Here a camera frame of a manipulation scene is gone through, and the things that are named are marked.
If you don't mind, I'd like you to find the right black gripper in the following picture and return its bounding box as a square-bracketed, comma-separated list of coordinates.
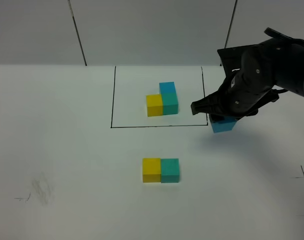
[191, 45, 279, 123]

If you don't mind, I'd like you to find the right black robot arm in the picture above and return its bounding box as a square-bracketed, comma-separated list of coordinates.
[191, 27, 304, 120]

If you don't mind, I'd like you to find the green template cube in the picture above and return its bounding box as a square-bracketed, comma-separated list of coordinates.
[161, 93, 179, 115]

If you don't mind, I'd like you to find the blue template cube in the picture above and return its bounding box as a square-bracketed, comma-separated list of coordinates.
[159, 82, 176, 95]

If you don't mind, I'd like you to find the yellow template cube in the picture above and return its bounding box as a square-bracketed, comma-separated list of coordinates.
[146, 94, 163, 117]

